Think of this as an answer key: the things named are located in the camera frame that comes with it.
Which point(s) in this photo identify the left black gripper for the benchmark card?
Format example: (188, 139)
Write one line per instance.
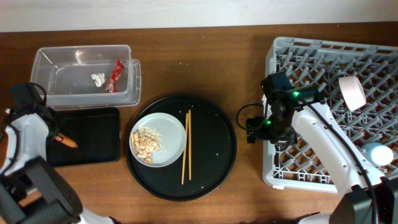
(58, 124)

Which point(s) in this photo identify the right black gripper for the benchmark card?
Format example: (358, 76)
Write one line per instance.
(256, 129)

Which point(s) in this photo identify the orange carrot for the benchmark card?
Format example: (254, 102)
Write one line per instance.
(66, 141)

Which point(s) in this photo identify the red snack wrapper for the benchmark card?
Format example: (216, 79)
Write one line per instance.
(111, 85)

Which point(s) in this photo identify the white bowl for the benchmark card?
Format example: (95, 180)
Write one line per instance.
(352, 91)

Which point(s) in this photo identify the light blue cup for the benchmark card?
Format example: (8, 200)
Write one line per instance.
(378, 154)

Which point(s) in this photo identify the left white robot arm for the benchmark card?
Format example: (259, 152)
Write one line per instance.
(32, 191)

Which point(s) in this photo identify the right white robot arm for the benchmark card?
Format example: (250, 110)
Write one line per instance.
(367, 195)

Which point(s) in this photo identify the clear plastic waste bin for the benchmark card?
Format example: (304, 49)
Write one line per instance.
(65, 74)

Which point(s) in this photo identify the grey dishwasher rack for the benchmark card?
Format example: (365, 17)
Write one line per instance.
(321, 63)

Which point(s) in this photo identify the black rectangular tray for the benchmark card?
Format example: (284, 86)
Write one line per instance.
(96, 132)

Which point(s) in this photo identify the round black serving tray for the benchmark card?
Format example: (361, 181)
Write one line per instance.
(214, 151)

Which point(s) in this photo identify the crumpled white tissue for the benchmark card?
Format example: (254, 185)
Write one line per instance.
(99, 79)

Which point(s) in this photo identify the right wooden chopstick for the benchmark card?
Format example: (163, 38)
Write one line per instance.
(190, 144)

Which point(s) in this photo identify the wooden chopstick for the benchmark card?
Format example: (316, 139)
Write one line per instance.
(185, 149)
(190, 144)

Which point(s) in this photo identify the left wooden chopstick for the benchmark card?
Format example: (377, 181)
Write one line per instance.
(185, 149)

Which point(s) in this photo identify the grey plate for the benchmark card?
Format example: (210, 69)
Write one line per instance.
(173, 133)

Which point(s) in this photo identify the peanut shell food scraps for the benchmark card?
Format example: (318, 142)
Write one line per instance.
(146, 142)

